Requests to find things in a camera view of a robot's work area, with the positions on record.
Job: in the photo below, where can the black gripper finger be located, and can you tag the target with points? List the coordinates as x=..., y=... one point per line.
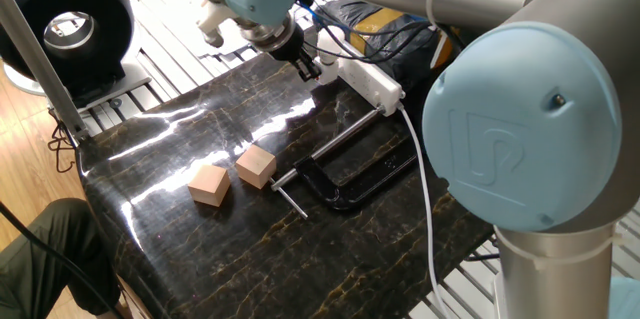
x=314, y=70
x=301, y=70

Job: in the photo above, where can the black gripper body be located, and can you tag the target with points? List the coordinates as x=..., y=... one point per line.
x=290, y=46

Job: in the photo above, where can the white bulb holder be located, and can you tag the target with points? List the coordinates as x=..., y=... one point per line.
x=327, y=73

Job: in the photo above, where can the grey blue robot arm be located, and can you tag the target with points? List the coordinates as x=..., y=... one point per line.
x=520, y=124

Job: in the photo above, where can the white power strip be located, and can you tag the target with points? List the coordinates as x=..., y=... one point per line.
x=372, y=84

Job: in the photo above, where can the black plastic wrapped package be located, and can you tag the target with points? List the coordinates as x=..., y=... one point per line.
x=400, y=44

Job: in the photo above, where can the wooden cube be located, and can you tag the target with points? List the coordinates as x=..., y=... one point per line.
x=210, y=186
x=256, y=166

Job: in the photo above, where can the white paper sheets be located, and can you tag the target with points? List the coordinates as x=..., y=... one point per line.
x=170, y=14

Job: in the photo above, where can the black C-clamp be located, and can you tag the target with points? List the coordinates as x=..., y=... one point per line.
x=345, y=201

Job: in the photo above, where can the dark trousered person leg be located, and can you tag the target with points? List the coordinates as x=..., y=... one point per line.
x=30, y=269

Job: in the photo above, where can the aluminium frame post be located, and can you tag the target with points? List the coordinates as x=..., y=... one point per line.
x=40, y=64

